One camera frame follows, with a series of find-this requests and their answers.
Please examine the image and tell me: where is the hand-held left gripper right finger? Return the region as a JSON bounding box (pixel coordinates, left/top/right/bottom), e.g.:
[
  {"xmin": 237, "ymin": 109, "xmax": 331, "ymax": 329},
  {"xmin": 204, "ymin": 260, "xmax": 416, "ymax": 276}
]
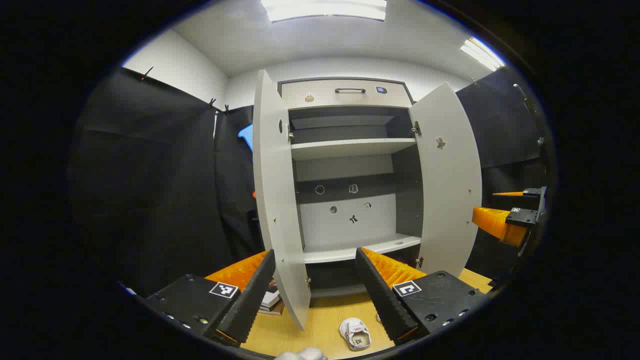
[{"xmin": 354, "ymin": 246, "xmax": 490, "ymax": 347}]

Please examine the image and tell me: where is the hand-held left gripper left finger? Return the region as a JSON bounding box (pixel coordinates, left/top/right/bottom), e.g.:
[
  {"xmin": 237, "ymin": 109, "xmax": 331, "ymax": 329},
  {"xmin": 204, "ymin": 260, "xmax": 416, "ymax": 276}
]
[{"xmin": 141, "ymin": 248, "xmax": 277, "ymax": 347}]

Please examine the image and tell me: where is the grey door with square stickers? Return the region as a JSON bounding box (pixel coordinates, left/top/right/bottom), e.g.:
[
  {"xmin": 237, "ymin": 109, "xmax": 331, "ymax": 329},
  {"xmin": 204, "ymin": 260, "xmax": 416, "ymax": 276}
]
[{"xmin": 409, "ymin": 81, "xmax": 483, "ymax": 278}]

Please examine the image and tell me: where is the grey shoe cabinet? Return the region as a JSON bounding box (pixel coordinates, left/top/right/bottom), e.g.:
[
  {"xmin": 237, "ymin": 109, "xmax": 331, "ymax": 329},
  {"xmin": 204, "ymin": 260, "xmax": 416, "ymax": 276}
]
[{"xmin": 277, "ymin": 76, "xmax": 423, "ymax": 301}]

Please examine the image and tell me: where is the grey door with checkered sticker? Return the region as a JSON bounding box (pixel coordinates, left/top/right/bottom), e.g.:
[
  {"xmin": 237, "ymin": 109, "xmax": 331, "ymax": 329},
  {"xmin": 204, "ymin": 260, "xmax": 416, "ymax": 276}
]
[{"xmin": 252, "ymin": 69, "xmax": 312, "ymax": 331}]

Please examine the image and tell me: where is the grey cabinet drawer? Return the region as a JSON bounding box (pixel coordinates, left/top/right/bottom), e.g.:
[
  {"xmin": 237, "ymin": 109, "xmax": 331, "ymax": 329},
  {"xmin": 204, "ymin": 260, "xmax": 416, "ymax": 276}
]
[{"xmin": 281, "ymin": 79, "xmax": 413, "ymax": 110}]

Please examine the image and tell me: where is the thin metal stand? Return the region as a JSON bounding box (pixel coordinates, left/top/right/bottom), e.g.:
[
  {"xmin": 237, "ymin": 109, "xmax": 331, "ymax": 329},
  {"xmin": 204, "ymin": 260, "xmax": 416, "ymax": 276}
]
[{"xmin": 512, "ymin": 82, "xmax": 547, "ymax": 151}]

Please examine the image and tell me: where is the long ceiling light panel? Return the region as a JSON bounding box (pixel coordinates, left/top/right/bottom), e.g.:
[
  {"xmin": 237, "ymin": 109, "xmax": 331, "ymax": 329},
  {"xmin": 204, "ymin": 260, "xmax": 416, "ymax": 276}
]
[
  {"xmin": 460, "ymin": 37, "xmax": 506, "ymax": 72},
  {"xmin": 260, "ymin": 0, "xmax": 388, "ymax": 23}
]

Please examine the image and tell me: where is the black backdrop cloth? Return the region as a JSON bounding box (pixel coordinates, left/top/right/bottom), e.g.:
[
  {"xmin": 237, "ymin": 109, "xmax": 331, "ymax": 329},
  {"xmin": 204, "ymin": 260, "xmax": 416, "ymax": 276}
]
[{"xmin": 67, "ymin": 65, "xmax": 551, "ymax": 301}]

